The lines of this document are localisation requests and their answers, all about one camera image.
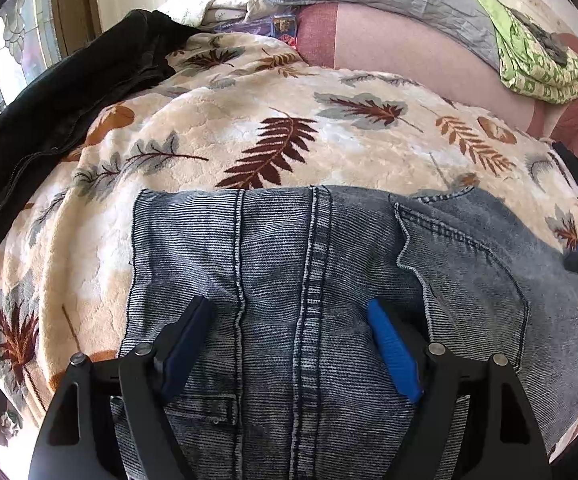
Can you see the grey-blue denim pants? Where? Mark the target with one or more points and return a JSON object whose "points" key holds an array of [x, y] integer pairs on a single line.
{"points": [[319, 280]]}

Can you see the small black cloth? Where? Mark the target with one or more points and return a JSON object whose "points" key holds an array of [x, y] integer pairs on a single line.
{"points": [[576, 170]]}

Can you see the green patterned cloth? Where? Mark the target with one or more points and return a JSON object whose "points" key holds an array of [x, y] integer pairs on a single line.
{"points": [[534, 72]]}

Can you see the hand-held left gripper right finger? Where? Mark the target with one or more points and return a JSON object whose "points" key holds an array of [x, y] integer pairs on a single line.
{"points": [[393, 345]]}

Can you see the cream leaf-print blanket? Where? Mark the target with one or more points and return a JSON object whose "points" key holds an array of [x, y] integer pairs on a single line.
{"points": [[269, 105]]}

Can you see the patterned glass window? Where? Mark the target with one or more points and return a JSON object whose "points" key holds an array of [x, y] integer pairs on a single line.
{"points": [[14, 45]]}

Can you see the dark grey crumpled cloth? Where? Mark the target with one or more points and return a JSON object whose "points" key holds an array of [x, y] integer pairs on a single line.
{"points": [[544, 35]]}

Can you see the colourful printed packet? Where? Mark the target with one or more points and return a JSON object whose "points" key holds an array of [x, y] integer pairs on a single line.
{"points": [[283, 25]]}

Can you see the black jacket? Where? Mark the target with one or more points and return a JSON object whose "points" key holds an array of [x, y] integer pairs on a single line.
{"points": [[44, 100]]}

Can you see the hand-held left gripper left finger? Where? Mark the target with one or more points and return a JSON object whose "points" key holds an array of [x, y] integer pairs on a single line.
{"points": [[188, 347]]}

